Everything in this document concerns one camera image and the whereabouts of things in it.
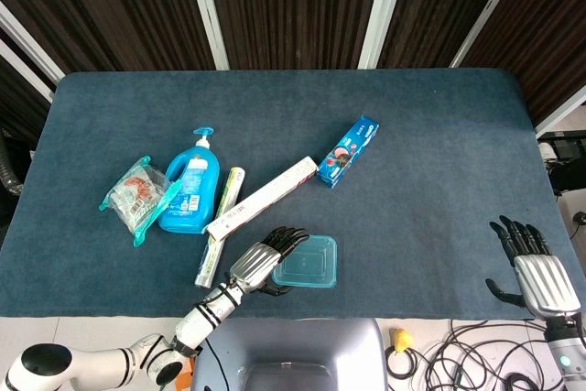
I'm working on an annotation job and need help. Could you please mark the yellow plug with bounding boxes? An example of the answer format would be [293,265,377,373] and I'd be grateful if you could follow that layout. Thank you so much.
[389,327,414,353]

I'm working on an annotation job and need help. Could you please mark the dark blue table cloth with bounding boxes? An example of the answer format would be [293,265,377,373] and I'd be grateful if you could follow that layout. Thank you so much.
[0,67,581,320]

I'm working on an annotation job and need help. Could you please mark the clear teal snack packet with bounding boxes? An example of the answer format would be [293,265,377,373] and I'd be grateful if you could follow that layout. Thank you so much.
[99,155,183,248]

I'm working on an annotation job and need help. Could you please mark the long white cardboard box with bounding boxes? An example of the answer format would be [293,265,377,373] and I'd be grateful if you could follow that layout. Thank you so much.
[201,157,319,242]

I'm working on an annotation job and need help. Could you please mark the blue cookie box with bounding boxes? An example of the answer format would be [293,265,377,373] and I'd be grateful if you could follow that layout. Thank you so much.
[316,115,382,190]

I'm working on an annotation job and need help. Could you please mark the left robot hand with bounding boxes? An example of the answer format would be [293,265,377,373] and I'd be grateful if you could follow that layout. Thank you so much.
[226,226,310,298]

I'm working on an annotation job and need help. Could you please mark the blue pump soap bottle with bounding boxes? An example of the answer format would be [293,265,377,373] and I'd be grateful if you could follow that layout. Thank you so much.
[157,126,220,234]

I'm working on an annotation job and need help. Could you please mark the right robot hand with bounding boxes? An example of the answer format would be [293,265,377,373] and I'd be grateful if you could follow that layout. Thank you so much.
[485,214,581,320]

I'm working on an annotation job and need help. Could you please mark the clear blue plastic container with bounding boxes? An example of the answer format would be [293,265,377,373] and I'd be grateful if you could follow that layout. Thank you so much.
[272,234,340,289]

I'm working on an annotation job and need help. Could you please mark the black cables bundle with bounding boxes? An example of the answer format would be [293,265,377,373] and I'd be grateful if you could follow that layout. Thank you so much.
[385,317,571,391]

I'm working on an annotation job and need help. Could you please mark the grey robot torso housing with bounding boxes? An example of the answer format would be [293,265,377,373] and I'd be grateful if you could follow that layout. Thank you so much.
[189,317,388,391]

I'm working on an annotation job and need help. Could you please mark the black equipment with white knob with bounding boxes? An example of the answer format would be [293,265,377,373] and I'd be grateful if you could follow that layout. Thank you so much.
[537,130,586,196]

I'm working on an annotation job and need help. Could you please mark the slim green-white wrap box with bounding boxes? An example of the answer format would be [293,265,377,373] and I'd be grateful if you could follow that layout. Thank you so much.
[194,167,246,288]

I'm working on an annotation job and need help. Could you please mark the grey corrugated hose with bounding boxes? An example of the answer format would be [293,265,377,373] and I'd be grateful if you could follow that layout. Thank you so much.
[0,133,24,195]

